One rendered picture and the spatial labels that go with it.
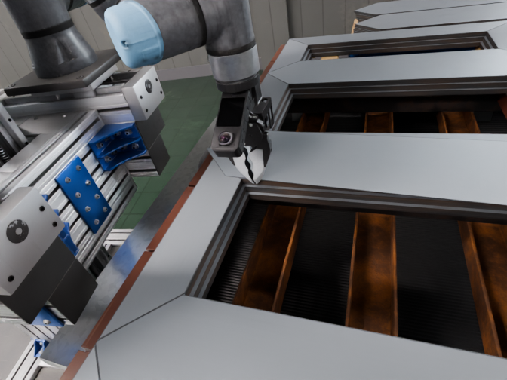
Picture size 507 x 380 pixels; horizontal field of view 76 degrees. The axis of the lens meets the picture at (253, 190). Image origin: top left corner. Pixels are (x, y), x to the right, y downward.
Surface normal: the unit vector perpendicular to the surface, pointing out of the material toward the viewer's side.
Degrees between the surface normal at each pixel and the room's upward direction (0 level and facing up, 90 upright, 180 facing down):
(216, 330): 0
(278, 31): 90
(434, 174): 0
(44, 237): 90
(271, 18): 90
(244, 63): 90
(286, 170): 0
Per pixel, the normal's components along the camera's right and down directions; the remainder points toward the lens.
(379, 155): -0.17, -0.75
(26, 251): 0.98, -0.03
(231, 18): 0.49, 0.54
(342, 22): -0.14, 0.66
